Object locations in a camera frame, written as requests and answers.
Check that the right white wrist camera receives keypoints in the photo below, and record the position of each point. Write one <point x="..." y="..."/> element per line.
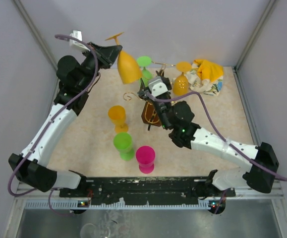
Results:
<point x="159" y="85"/>

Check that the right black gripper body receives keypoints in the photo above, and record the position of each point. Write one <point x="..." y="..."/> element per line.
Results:
<point x="162" y="108"/>

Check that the pink plastic wine glass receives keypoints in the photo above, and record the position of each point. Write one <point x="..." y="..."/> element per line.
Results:
<point x="145" y="156"/>

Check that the yellow patterned cloth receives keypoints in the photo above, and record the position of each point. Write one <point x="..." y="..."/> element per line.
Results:
<point x="205" y="77"/>

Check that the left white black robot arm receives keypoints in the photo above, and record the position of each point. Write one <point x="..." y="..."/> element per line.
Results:
<point x="30" y="166"/>

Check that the clear wine glass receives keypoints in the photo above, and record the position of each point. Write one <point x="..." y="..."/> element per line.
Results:
<point x="98" y="227"/>

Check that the orange plastic wine glass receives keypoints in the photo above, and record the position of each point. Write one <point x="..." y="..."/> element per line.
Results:
<point x="117" y="115"/>
<point x="128" y="68"/>
<point x="181" y="84"/>

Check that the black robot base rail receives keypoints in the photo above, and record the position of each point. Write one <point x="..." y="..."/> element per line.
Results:
<point x="154" y="192"/>

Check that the green plastic wine glass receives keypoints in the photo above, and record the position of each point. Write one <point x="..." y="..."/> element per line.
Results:
<point x="144" y="62"/>
<point x="123" y="144"/>

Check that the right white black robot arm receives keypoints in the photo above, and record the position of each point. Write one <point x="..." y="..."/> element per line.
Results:
<point x="257" y="164"/>

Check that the gold wire wine glass rack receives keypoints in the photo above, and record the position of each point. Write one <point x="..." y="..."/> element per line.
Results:
<point x="149" y="115"/>

